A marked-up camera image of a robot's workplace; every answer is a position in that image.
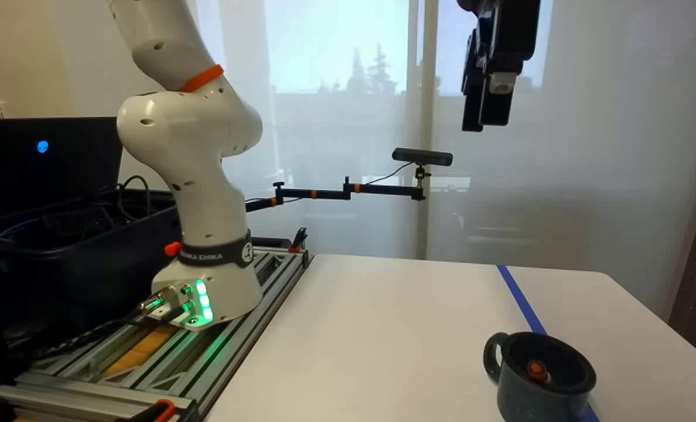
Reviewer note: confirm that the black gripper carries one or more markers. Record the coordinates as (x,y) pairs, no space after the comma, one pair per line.
(500,44)

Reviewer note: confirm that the red marker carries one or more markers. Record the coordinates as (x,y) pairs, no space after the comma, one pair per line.
(536,370)

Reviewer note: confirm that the dark green mug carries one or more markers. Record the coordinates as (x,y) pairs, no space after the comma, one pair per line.
(517,398)

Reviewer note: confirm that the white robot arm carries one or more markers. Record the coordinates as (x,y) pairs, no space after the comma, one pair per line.
(195,119)

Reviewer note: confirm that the blue tape line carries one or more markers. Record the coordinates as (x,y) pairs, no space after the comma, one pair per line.
(531,321)

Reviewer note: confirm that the black monitor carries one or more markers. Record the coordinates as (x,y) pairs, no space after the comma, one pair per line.
(48,159)

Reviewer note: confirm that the black storage bin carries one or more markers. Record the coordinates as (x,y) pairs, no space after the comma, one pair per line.
(73,265)

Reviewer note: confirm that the black camera on boom arm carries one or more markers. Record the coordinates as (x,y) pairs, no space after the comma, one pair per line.
(403,156)

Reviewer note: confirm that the aluminium rail base frame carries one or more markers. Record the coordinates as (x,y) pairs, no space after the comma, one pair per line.
(138,363)

